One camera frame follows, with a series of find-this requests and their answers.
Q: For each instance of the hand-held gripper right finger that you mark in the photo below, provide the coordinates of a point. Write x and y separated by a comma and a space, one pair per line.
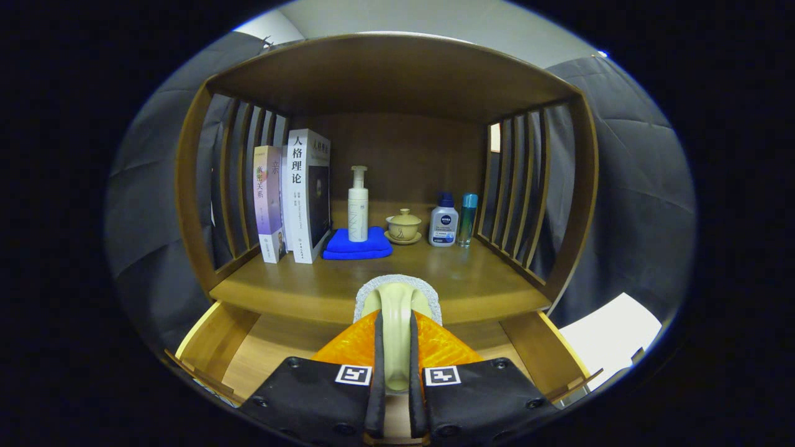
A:
415, 403

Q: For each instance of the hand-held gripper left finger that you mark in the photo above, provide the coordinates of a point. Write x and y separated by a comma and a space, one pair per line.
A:
377, 397

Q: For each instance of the brown wooden drawer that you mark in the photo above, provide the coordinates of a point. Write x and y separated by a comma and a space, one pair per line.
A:
273, 347

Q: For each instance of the wooden countertop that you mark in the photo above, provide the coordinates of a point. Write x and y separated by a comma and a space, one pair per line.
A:
310, 285

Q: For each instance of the brown wooden cabinet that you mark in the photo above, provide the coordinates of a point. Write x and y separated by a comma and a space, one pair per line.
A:
397, 74

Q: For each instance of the blue folded cloth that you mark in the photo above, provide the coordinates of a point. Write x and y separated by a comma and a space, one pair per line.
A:
338, 245

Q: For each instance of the yellow lidded teacup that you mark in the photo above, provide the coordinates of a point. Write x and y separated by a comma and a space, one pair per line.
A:
404, 226

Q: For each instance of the white bottle with blue cap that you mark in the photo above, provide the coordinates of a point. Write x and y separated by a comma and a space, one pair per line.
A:
443, 223

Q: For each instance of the white pump bottle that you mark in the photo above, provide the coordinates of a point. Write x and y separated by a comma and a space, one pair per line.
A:
358, 211

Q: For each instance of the slim teal bottle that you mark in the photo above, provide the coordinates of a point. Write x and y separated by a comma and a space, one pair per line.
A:
467, 217

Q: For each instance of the white table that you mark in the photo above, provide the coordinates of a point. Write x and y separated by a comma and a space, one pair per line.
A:
612, 335

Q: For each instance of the white book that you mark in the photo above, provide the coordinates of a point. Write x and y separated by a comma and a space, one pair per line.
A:
304, 192

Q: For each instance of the purple book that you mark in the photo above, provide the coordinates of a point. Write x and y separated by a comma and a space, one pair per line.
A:
268, 198

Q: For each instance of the black backdrop cloth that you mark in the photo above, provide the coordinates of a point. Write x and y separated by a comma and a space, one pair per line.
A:
633, 186

